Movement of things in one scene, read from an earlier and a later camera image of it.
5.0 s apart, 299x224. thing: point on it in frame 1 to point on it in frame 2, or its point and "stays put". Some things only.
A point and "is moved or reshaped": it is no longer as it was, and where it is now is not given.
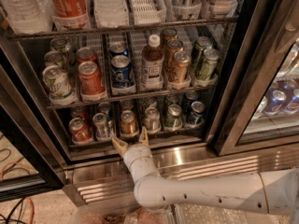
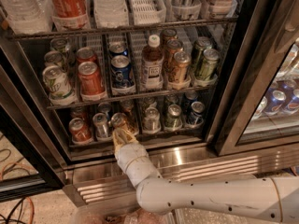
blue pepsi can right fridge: x=275 y=102 stays put
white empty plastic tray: x=147 y=4 stays put
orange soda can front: x=127 y=123 is moved or reshaped
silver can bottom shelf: x=101 y=125 stays put
